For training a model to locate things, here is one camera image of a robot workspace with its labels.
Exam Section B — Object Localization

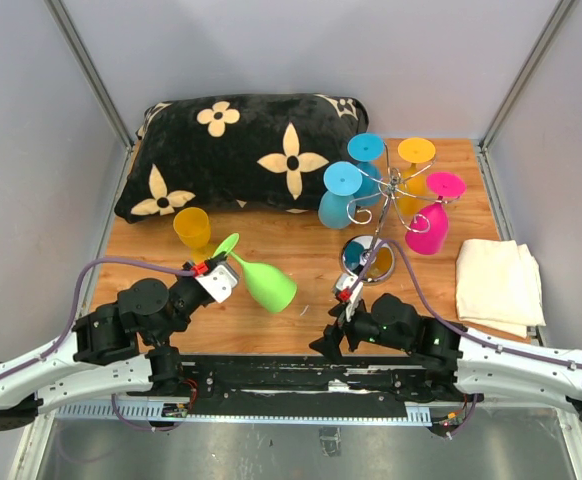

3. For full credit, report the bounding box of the yellow plastic goblet front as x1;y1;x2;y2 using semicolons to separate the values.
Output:
398;137;436;217

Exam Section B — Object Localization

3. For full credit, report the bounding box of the chrome wine glass rack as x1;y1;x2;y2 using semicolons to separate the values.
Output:
341;152;437;284

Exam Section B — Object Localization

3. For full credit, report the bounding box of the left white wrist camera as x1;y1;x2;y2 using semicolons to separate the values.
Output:
192;260;240;303

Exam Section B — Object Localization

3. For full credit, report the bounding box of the magenta plastic goblet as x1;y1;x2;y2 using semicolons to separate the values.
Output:
405;172;467;255

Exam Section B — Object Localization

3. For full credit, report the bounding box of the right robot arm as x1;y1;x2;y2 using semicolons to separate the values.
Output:
310;294;582;422

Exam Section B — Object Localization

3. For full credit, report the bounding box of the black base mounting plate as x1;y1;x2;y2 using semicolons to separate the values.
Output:
115;353;487;421

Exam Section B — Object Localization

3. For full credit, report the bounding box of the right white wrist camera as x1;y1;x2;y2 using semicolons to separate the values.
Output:
333;273;363;320

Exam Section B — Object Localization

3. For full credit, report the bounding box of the black floral plush pillow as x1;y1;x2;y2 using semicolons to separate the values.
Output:
114;93;370;224

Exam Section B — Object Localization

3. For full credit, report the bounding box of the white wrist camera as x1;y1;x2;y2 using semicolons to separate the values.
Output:
333;273;363;320
192;260;240;303

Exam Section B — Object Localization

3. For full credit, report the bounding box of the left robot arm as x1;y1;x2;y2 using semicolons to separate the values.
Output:
0;254;239;431

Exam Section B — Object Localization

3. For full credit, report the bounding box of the right aluminium frame post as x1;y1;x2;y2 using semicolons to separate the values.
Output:
479;0;580;150

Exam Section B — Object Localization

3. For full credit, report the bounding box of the aluminium frame post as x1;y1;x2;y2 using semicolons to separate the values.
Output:
44;0;133;150
479;0;580;150

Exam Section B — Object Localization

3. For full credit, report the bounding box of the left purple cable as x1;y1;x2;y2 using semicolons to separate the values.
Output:
0;256;200;461

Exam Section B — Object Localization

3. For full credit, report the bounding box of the blue plastic goblet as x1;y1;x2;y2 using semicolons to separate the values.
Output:
347;133;384;207
318;161;362;229

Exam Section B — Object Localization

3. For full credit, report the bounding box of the yellow plastic goblet rear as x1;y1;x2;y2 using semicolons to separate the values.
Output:
173;207;216;263

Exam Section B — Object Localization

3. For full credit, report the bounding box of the green plastic goblet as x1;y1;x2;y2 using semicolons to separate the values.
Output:
213;233;297;314

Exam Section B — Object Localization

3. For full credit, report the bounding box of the yellow plastic goblet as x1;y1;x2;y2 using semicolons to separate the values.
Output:
173;207;216;263
398;137;436;217

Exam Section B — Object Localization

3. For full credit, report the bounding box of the left aluminium frame post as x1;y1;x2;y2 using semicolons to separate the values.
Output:
44;0;133;150

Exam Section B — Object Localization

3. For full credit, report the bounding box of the white folded cloth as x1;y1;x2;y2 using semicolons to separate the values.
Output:
456;239;546;338

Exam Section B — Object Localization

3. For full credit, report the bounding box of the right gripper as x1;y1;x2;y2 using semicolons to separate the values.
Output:
309;294;412;363

